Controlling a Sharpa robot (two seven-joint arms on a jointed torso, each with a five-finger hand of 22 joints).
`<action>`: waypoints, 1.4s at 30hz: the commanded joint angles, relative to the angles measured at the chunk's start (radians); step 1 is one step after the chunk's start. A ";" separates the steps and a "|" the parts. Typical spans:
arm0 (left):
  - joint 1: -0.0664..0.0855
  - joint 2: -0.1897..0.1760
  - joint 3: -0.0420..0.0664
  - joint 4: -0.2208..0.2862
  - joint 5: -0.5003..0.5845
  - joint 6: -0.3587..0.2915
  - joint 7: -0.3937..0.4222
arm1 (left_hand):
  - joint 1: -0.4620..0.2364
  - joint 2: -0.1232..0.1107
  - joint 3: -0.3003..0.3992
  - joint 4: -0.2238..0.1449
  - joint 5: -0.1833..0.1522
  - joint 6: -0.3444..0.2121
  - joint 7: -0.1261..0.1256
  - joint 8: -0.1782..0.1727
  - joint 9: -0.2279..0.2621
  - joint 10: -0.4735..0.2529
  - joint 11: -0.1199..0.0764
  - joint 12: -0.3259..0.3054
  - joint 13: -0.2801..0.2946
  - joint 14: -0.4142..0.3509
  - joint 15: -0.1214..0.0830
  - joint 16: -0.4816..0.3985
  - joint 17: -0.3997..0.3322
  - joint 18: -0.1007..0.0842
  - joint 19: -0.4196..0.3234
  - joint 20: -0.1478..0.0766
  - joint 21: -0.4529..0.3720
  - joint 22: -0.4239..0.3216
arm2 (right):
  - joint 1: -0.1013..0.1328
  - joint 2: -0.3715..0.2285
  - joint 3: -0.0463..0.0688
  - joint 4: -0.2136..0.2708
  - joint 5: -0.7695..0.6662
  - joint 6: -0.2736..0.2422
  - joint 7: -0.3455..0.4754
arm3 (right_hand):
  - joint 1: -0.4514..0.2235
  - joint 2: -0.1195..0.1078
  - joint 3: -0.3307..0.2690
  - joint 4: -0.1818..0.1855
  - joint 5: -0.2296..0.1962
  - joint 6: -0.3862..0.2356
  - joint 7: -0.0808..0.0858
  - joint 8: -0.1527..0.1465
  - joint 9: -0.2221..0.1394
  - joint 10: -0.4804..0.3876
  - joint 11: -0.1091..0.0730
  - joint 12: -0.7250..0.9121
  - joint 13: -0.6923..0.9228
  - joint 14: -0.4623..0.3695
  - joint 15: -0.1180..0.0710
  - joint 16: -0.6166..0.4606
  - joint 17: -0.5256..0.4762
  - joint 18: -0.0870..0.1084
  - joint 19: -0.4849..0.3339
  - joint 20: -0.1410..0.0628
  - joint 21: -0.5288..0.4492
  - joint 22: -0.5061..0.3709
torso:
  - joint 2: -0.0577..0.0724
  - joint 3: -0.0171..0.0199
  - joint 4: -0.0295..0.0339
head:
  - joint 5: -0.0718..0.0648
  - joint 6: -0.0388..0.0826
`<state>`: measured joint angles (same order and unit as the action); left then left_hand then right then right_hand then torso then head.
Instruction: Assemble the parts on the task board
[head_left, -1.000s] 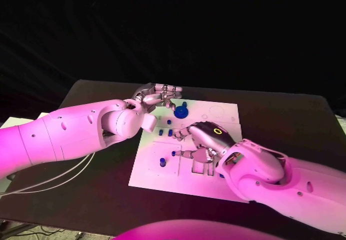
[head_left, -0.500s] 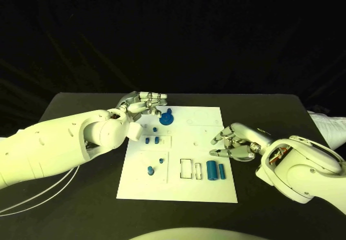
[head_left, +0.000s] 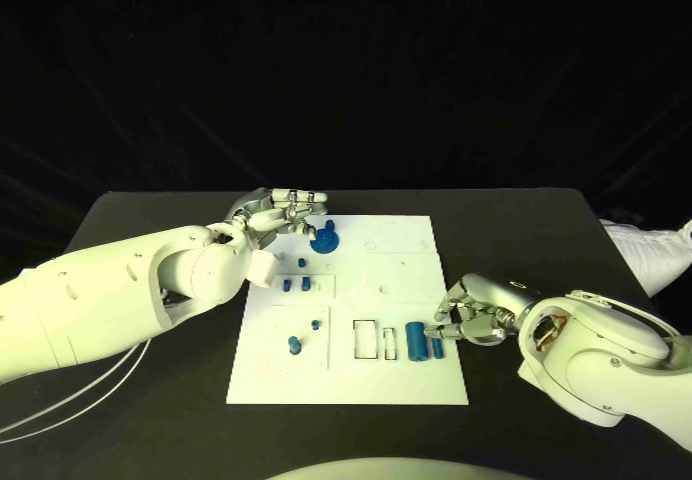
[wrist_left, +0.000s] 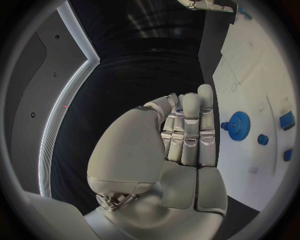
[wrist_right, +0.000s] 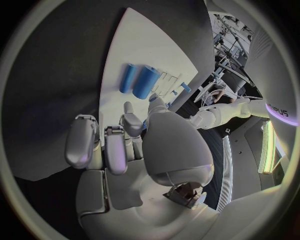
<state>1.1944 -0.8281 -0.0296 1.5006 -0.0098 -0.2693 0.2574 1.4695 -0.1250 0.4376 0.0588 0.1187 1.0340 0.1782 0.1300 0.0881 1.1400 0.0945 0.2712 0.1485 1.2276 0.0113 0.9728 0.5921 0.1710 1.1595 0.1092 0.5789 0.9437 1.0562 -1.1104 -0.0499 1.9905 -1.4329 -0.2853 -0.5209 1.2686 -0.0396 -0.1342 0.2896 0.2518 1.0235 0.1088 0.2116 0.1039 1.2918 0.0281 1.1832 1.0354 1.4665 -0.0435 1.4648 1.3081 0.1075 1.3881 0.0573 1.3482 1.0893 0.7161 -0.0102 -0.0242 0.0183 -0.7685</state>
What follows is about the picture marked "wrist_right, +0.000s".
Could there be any dark screen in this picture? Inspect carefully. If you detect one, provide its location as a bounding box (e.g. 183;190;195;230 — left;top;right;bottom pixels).
220;68;252;93

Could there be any thick blue cylinder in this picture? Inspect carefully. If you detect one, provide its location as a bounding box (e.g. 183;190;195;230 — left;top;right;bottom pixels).
131;64;162;100

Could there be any white task board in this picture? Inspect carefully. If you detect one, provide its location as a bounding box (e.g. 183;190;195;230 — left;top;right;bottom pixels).
98;7;200;140

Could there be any thin long blue cylinder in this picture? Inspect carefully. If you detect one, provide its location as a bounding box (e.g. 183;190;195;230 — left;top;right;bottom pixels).
118;63;139;94

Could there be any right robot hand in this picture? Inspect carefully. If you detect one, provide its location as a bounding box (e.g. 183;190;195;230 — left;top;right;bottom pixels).
63;93;220;240

